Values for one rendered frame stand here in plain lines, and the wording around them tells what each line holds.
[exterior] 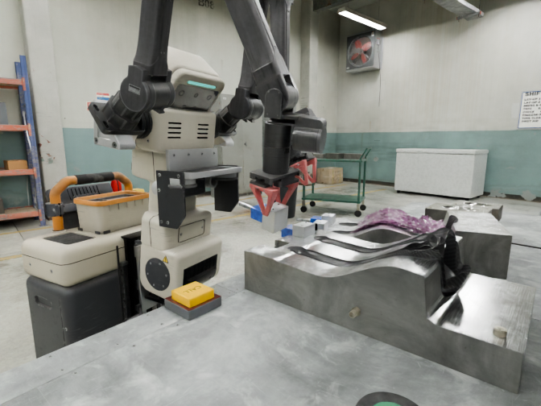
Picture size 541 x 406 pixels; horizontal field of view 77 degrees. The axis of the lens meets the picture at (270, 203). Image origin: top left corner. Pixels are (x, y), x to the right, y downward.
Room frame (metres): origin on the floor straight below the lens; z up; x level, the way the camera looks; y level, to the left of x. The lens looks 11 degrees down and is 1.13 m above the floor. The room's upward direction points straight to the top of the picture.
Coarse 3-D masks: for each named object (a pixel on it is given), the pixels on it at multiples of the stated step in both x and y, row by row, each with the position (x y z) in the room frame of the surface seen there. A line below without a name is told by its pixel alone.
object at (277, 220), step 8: (248, 208) 0.81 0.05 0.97; (256, 208) 0.78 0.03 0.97; (272, 208) 0.75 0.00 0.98; (280, 208) 0.75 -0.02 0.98; (256, 216) 0.77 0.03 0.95; (264, 216) 0.75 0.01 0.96; (272, 216) 0.73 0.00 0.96; (280, 216) 0.75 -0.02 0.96; (264, 224) 0.75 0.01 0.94; (272, 224) 0.74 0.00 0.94; (280, 224) 0.75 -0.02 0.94; (272, 232) 0.74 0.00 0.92
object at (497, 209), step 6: (456, 204) 1.42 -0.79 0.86; (462, 204) 1.42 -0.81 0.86; (468, 204) 1.46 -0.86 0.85; (474, 204) 1.45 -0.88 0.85; (480, 204) 1.44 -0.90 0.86; (486, 204) 1.42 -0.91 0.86; (492, 204) 1.42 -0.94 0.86; (498, 204) 1.42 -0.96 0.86; (492, 210) 1.32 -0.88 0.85; (498, 210) 1.31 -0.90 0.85; (498, 216) 1.33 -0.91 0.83
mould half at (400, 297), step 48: (288, 240) 0.79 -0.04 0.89; (288, 288) 0.64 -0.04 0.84; (336, 288) 0.57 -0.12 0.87; (384, 288) 0.51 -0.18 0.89; (432, 288) 0.50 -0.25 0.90; (480, 288) 0.59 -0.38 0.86; (528, 288) 0.59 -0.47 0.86; (384, 336) 0.51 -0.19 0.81; (432, 336) 0.46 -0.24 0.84; (480, 336) 0.43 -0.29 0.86
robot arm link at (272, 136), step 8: (272, 120) 0.72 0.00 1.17; (280, 120) 0.72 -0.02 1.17; (288, 120) 0.71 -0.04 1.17; (272, 128) 0.70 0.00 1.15; (280, 128) 0.70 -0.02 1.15; (288, 128) 0.71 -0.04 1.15; (264, 136) 0.72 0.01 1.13; (272, 136) 0.70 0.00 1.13; (280, 136) 0.70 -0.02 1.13; (288, 136) 0.71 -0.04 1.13; (264, 144) 0.72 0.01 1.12; (272, 144) 0.71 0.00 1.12; (280, 144) 0.71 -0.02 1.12; (288, 144) 0.72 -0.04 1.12
